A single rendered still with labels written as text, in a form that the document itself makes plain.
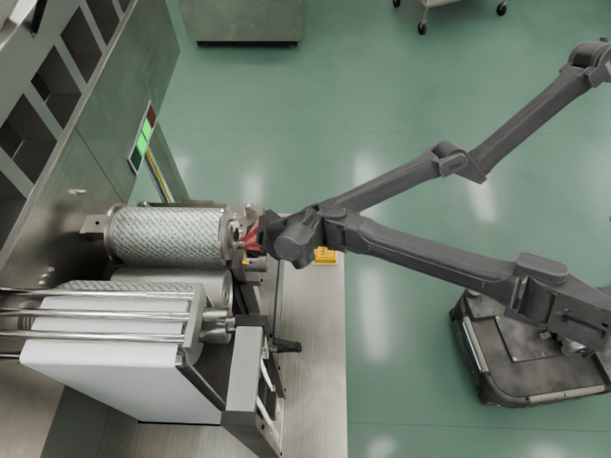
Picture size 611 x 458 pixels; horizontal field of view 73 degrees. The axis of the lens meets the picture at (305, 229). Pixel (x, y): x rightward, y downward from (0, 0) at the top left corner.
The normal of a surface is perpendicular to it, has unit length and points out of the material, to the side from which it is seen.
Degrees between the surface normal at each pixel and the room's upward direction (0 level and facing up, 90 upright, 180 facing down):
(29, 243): 90
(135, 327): 0
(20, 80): 90
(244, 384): 0
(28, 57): 90
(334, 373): 0
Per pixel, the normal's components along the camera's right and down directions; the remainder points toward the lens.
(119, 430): -0.02, -0.56
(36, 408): 1.00, 0.02
